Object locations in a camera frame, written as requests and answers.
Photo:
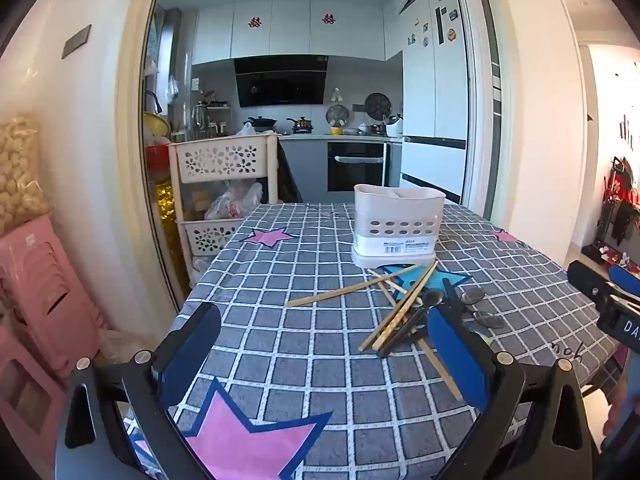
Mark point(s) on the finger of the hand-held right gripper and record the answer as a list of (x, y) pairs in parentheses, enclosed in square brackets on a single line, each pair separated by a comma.
[(625, 276), (590, 285)]

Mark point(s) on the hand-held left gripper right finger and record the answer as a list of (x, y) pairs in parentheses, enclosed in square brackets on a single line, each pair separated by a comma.
[(457, 360)]

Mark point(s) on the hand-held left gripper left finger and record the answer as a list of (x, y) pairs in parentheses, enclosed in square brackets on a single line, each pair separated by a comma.
[(186, 360)]

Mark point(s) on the pile of wooden chopsticks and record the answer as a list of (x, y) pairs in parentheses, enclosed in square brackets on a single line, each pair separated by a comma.
[(386, 318)]

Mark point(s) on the white perforated utensil holder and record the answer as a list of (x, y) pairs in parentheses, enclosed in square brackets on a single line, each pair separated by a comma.
[(397, 225)]

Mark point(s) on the person's right hand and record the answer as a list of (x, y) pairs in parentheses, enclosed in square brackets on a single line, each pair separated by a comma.
[(615, 410)]

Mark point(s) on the red hanging decorations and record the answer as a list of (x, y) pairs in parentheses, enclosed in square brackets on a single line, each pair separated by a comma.
[(620, 205)]

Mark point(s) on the grey checkered star tablecloth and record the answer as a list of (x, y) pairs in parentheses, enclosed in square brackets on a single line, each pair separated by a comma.
[(310, 340)]

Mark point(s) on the gold foil bundle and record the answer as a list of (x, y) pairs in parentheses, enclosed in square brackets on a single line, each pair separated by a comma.
[(164, 202)]

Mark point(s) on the stack of pink plastic stools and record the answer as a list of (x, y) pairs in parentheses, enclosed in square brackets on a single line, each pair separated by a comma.
[(40, 285)]

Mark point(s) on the crumpled plastic bag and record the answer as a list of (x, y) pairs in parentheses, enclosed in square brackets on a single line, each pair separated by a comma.
[(232, 202)]

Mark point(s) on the cream flower-perforated storage cart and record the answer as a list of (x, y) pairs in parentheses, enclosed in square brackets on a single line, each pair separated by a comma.
[(220, 160)]

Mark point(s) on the black built-in oven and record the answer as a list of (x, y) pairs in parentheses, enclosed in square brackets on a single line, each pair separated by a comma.
[(356, 167)]

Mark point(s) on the grey kitchen base cabinet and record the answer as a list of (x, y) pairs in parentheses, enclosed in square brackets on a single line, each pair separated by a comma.
[(304, 170)]

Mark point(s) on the yellow basin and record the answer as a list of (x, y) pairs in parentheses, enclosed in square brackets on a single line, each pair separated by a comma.
[(155, 122)]

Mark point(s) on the white rice cooker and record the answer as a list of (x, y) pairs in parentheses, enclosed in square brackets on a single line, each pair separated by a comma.
[(394, 126)]

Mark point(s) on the white refrigerator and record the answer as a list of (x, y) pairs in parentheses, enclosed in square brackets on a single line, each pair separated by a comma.
[(432, 100)]

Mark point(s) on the black wok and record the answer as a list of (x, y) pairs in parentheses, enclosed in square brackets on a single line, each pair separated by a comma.
[(261, 122)]

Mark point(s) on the bag of white puffed snacks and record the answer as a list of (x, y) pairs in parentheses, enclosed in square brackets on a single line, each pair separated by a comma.
[(17, 170)]

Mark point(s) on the metal cooking pot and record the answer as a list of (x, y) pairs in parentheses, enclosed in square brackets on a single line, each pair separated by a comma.
[(301, 124)]

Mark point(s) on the black range hood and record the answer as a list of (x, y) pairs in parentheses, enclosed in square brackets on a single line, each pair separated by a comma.
[(280, 80)]

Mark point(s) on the white upper kitchen cabinets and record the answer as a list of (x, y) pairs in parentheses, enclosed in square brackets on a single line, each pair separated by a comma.
[(295, 30)]

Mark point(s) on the grey wall plate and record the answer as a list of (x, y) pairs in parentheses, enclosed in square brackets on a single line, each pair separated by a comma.
[(76, 41)]

